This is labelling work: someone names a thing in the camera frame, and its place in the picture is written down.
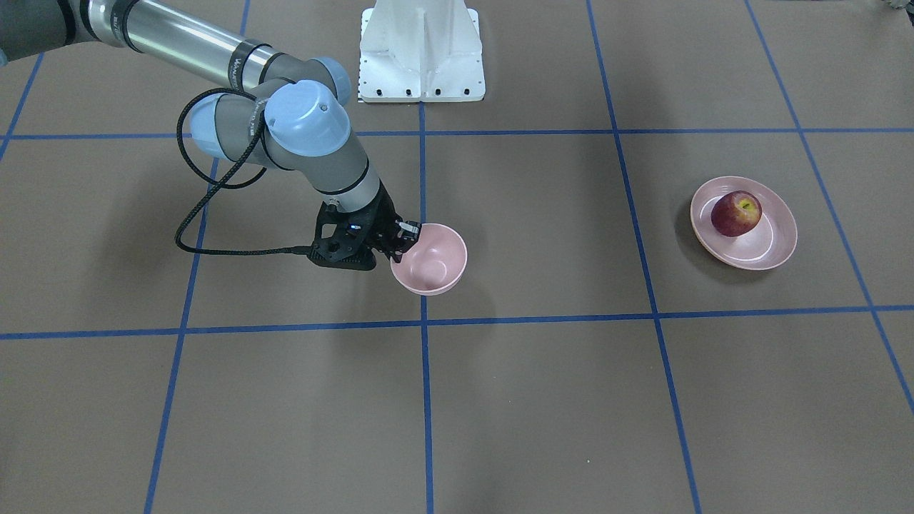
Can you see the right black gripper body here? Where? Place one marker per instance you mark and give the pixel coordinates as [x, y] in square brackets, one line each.
[383, 216]

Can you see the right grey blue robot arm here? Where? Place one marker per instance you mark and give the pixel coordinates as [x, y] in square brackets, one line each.
[266, 111]

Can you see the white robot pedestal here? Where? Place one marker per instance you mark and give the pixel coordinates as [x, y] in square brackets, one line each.
[420, 51]

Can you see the pink bowl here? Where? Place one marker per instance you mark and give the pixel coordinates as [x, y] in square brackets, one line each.
[435, 264]

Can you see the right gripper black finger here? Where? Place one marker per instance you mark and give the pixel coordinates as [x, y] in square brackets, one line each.
[408, 234]

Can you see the pink plate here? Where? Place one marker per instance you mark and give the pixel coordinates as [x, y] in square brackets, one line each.
[769, 245]

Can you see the red apple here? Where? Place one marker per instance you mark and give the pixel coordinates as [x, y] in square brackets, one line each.
[736, 213]

